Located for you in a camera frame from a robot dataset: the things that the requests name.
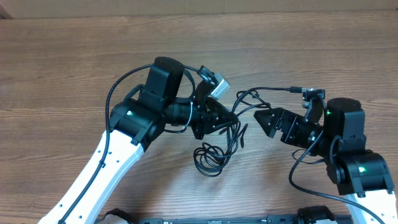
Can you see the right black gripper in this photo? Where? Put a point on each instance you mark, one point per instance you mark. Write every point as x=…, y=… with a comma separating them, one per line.
x=280, y=120

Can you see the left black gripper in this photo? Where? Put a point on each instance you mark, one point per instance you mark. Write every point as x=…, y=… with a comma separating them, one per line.
x=207, y=119

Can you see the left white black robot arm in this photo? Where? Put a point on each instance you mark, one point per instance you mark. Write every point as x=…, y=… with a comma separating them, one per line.
x=173, y=94

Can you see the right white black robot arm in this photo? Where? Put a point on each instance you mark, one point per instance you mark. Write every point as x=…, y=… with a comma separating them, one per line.
x=334, y=130

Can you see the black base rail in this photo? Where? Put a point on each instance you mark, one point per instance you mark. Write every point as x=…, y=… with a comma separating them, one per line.
x=315, y=214

